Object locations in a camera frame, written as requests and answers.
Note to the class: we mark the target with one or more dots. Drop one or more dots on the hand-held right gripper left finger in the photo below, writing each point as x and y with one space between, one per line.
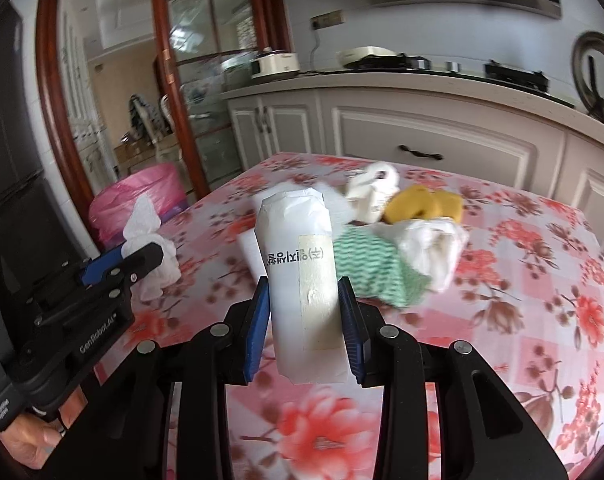
257 332

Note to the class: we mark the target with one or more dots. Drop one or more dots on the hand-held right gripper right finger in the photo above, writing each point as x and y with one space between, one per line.
350 332

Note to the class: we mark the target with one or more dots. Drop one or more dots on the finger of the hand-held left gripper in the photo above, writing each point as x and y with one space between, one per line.
102 266
144 260

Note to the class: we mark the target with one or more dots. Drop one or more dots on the white tissue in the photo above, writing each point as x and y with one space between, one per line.
149 240

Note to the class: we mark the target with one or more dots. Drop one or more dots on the pink-lined waste bin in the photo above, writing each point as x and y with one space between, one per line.
137 195

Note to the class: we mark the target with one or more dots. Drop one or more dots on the white paper-wrapped package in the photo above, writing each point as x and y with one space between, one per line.
302 285

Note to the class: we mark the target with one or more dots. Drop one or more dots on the person's left hand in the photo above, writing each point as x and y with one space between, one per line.
29 445

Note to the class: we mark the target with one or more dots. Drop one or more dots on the green striped cloth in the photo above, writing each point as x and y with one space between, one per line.
377 270

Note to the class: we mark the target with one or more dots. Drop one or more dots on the white plastic bag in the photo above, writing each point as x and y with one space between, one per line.
427 245

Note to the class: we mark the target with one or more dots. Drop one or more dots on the pink floral tablecloth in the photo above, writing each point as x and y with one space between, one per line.
482 310

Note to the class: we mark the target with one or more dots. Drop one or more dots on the black refrigerator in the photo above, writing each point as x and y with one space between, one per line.
17 160

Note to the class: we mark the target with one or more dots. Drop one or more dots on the chair with clothes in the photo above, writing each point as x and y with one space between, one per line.
147 120

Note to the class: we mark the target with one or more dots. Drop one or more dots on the yellow sponge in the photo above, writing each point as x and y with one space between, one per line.
422 202

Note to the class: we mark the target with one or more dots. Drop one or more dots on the glass panel door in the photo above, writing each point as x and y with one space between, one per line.
202 85

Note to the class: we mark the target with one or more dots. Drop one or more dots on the white rice cooker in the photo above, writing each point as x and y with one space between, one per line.
274 64

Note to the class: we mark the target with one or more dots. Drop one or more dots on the white kitchen cabinet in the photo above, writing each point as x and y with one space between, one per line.
482 130

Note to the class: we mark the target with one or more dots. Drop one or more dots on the cream lidded pan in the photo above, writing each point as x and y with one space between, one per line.
364 55

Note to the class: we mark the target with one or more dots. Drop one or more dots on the black gas stove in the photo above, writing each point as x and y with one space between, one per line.
512 74

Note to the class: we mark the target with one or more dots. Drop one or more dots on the red wooden door frame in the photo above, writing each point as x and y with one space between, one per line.
49 85

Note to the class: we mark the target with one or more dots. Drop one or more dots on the wall socket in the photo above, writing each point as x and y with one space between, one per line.
327 19

